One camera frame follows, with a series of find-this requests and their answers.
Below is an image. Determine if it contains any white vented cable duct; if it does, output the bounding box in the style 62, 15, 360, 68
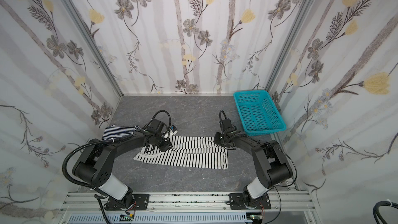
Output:
66, 213, 252, 224

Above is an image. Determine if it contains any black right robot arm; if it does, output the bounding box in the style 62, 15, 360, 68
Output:
214, 119, 293, 209

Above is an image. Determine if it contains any black striped tank top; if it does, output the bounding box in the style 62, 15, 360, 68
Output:
134, 136, 228, 170

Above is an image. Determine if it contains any aluminium corner post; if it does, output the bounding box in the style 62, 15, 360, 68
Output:
60, 0, 123, 98
265, 0, 315, 92

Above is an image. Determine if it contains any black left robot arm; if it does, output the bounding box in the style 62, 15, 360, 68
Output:
63, 119, 177, 208

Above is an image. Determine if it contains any aluminium corner post right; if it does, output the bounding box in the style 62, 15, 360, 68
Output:
265, 0, 315, 92

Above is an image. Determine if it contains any black cable bundle corner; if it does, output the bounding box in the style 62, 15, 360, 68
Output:
372, 199, 398, 224

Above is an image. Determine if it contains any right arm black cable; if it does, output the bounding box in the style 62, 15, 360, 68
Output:
264, 147, 298, 224

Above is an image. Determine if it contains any blue striped tank top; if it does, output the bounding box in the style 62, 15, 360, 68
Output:
102, 125, 140, 140

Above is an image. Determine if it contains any aluminium corner post left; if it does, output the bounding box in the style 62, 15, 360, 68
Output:
60, 0, 123, 98

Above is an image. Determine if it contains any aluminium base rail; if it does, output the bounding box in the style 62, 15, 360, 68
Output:
58, 191, 316, 214

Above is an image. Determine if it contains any teal plastic basket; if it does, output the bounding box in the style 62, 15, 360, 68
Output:
233, 90, 287, 136

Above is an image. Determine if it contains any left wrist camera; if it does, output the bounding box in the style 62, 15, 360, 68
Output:
164, 125, 178, 139

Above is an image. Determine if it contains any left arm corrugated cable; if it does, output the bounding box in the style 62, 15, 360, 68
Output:
61, 136, 134, 224

